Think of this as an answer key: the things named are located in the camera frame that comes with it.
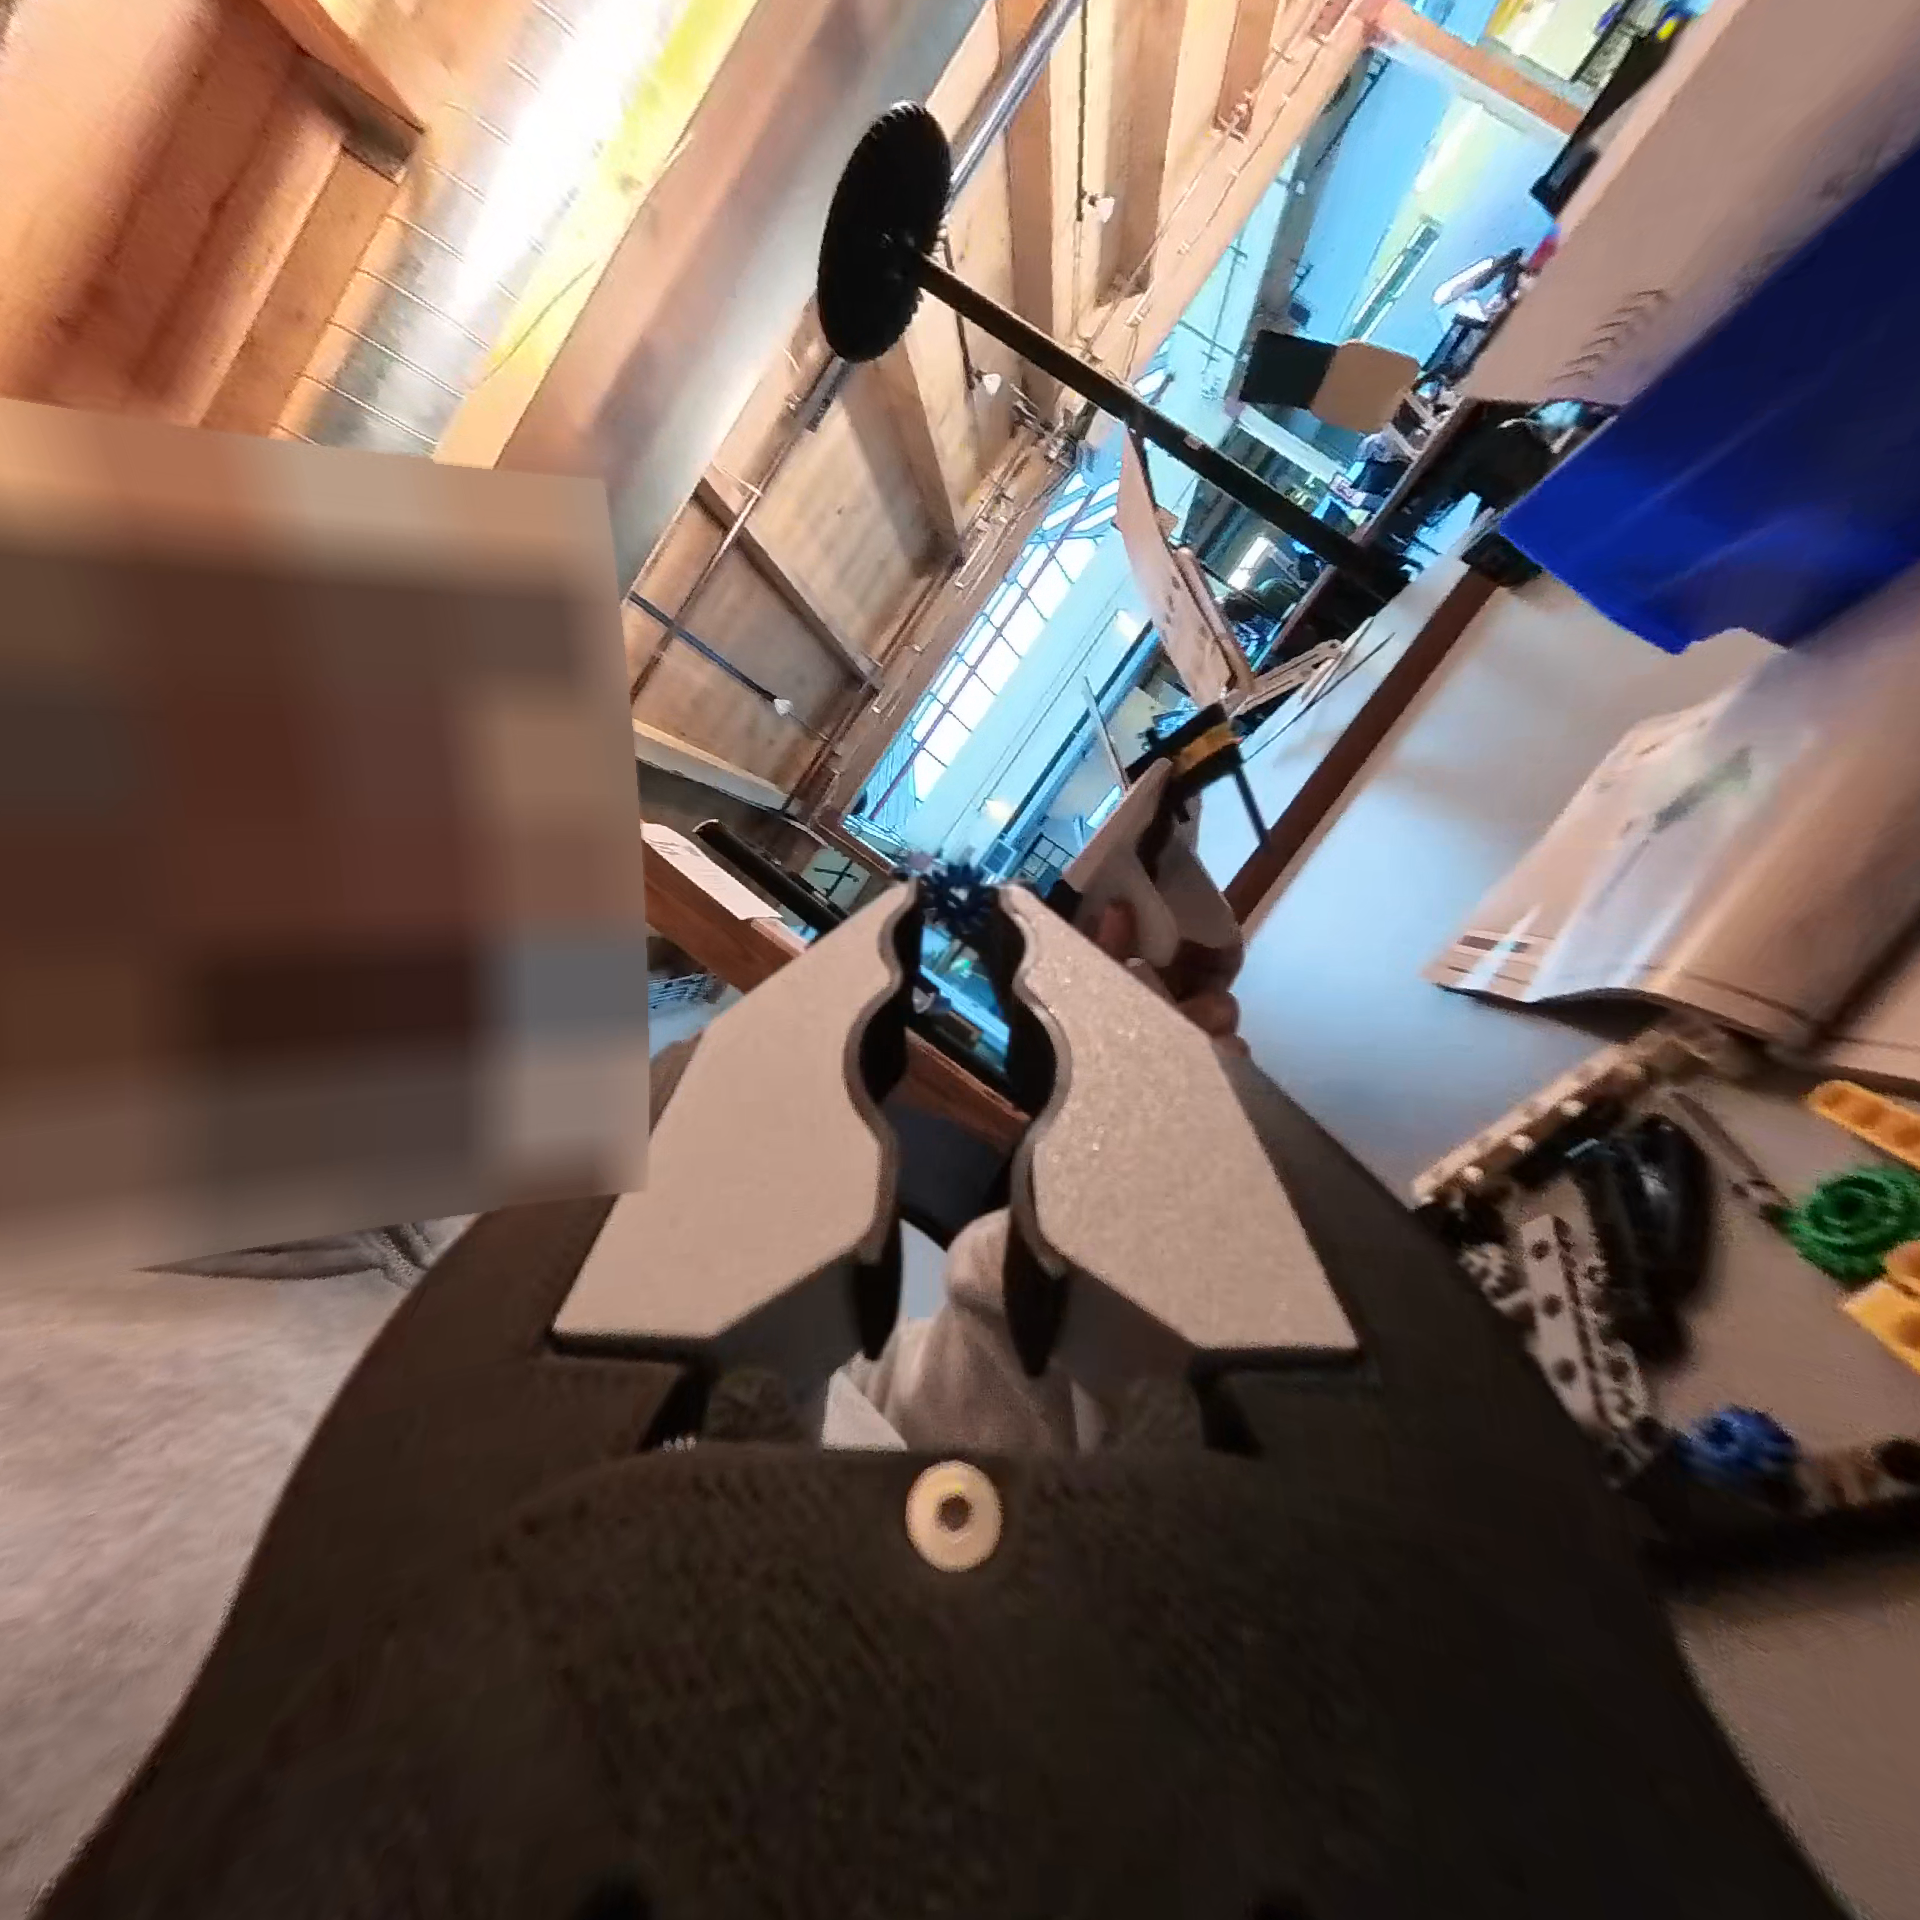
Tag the white cabinet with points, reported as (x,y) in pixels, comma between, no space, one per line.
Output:
(1665,212)

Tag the black lego wheel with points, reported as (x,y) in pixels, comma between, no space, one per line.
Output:
(1641,1200)

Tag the black round-base pole stand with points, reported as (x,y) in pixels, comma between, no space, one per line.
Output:
(884,225)

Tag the green lego gear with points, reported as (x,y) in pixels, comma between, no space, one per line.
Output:
(1838,1196)

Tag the tan lego beam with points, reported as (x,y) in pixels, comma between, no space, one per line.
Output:
(1559,1118)

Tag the yellow and black clamp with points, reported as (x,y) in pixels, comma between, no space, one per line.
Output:
(1200,734)

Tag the light grey lego beam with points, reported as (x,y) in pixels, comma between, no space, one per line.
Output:
(1559,1308)

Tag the blue plastic bin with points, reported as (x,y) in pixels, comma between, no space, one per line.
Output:
(1723,465)

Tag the person's left hand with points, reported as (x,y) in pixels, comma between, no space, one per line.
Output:
(1210,1008)

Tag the long yellow lego beam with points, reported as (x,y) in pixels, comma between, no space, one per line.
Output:
(1867,1118)

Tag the silver ventilation duct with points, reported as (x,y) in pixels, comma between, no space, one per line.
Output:
(450,212)

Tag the lego instruction booklet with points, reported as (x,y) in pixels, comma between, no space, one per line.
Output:
(1680,885)

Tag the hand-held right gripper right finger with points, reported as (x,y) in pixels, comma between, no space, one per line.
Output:
(1184,1185)

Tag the yellow lego block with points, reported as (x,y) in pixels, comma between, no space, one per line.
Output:
(1894,1308)

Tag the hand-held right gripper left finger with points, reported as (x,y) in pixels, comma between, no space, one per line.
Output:
(735,1171)

